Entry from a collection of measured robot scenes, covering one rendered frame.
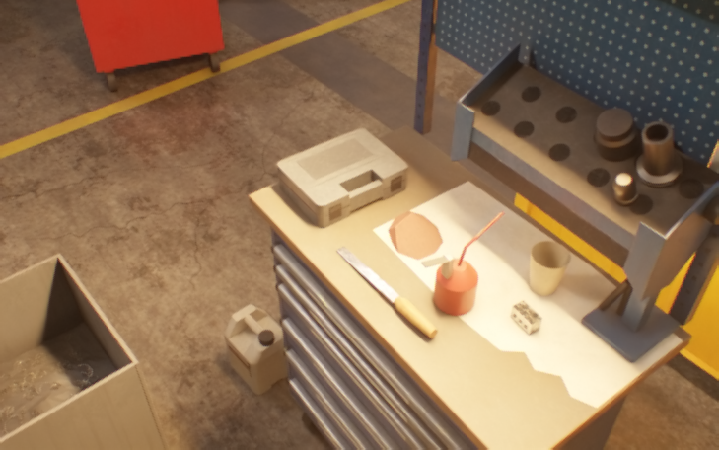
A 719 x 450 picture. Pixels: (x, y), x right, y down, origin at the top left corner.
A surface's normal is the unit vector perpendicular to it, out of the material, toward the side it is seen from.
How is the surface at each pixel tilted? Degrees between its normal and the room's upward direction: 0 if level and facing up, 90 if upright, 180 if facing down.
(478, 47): 90
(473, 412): 0
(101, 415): 90
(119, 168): 0
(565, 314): 0
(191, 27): 90
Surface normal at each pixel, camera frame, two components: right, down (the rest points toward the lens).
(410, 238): 0.04, -0.41
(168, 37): 0.36, 0.62
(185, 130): 0.00, -0.75
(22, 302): 0.64, 0.51
